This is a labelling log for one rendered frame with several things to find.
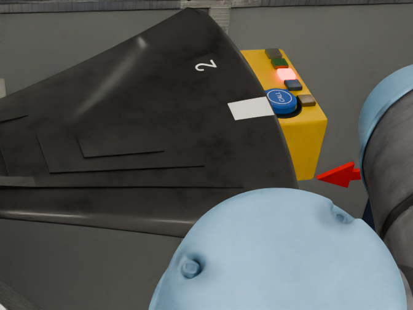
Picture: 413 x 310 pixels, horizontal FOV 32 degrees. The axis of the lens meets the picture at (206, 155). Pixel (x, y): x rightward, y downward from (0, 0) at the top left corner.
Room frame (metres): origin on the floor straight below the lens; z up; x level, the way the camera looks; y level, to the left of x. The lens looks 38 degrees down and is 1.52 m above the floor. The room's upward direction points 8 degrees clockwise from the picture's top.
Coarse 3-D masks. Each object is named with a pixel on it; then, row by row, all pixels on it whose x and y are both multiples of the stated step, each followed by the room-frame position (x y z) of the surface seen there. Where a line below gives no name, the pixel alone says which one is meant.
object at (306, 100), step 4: (300, 96) 0.71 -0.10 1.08; (304, 96) 0.71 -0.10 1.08; (308, 96) 0.71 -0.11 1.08; (300, 100) 0.70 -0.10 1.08; (304, 100) 0.70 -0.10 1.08; (308, 100) 0.70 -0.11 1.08; (312, 100) 0.71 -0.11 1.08; (304, 104) 0.70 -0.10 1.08; (308, 104) 0.70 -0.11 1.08; (312, 104) 0.70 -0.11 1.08
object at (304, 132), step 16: (256, 64) 0.78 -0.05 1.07; (288, 64) 0.79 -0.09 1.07; (272, 80) 0.75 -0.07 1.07; (304, 112) 0.69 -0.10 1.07; (320, 112) 0.69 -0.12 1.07; (288, 128) 0.66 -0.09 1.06; (304, 128) 0.67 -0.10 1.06; (320, 128) 0.68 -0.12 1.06; (288, 144) 0.67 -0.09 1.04; (304, 144) 0.67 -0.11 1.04; (320, 144) 0.68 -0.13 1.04; (304, 160) 0.67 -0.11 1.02; (304, 176) 0.68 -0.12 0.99
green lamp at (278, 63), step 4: (272, 60) 0.78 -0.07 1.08; (276, 60) 0.78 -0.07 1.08; (280, 60) 0.79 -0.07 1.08; (284, 60) 0.79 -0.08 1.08; (272, 64) 0.78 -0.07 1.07; (276, 64) 0.78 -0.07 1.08; (280, 64) 0.78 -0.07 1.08; (284, 64) 0.78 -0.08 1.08; (276, 68) 0.77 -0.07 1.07; (280, 68) 0.77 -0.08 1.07; (284, 68) 0.78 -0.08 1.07
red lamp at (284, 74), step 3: (279, 69) 0.76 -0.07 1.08; (282, 69) 0.77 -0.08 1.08; (285, 69) 0.77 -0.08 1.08; (288, 69) 0.77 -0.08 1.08; (279, 72) 0.76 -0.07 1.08; (282, 72) 0.76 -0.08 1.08; (285, 72) 0.76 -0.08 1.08; (288, 72) 0.76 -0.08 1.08; (291, 72) 0.76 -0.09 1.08; (279, 75) 0.76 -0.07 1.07; (282, 75) 0.75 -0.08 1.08; (285, 75) 0.75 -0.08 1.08; (288, 75) 0.75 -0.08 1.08; (291, 75) 0.75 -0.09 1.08; (294, 75) 0.76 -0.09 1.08; (282, 78) 0.75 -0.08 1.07; (285, 78) 0.75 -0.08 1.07; (288, 78) 0.75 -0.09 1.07; (291, 78) 0.75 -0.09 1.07; (294, 78) 0.75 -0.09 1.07
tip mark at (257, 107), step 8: (232, 104) 0.45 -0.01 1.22; (240, 104) 0.46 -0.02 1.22; (248, 104) 0.46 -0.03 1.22; (256, 104) 0.46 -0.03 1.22; (264, 104) 0.46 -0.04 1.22; (232, 112) 0.45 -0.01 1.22; (240, 112) 0.45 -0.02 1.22; (248, 112) 0.45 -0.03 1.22; (256, 112) 0.45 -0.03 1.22; (264, 112) 0.45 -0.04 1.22; (272, 112) 0.46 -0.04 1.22
